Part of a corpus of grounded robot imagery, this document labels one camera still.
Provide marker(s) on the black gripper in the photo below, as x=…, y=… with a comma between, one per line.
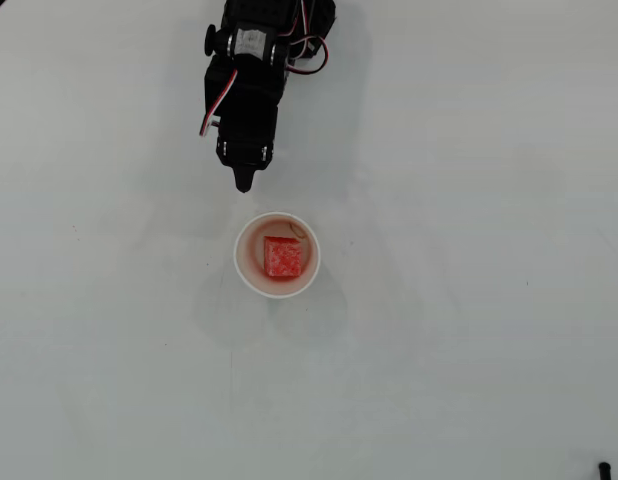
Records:
x=242, y=152

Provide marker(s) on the red foam cube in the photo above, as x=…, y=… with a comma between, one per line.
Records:
x=283, y=257

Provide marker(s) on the black five-joint robot arm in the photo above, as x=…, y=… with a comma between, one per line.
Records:
x=249, y=10

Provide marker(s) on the white paper cup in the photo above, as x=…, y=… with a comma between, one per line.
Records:
x=309, y=250

